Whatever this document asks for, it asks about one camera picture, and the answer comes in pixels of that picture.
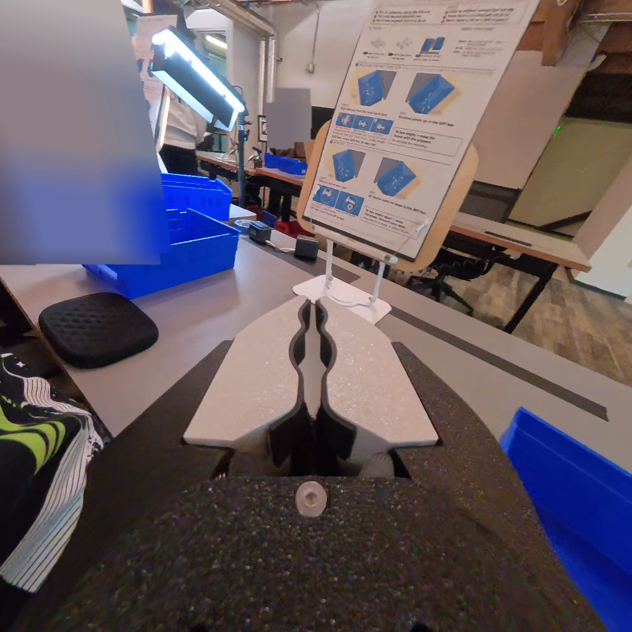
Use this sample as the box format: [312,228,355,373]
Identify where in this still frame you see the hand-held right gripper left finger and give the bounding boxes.
[184,296,313,468]

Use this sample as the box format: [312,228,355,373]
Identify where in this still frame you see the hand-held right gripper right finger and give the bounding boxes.
[314,296,440,477]

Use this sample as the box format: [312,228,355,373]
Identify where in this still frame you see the blue plastic bin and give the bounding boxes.
[83,207,241,300]
[499,407,632,632]
[160,173,233,223]

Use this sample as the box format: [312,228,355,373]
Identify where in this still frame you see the black office chair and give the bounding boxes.
[407,247,499,317]

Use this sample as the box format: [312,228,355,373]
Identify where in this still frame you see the black wrist rest pad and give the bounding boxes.
[39,292,160,369]

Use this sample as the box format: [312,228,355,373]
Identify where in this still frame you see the wood-top desk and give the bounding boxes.
[197,150,307,208]

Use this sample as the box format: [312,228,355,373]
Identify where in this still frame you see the wooden display board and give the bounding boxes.
[296,118,480,273]

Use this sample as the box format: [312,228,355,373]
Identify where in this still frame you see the wooden desk with black legs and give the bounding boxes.
[444,212,593,334]

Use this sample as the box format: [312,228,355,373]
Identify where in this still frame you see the row of small blue bins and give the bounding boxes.
[264,153,308,176]

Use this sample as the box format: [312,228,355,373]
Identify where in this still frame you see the person's printed black shirt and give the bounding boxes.
[0,353,104,593]

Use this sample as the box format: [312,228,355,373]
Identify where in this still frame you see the studio light panel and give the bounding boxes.
[148,27,248,131]

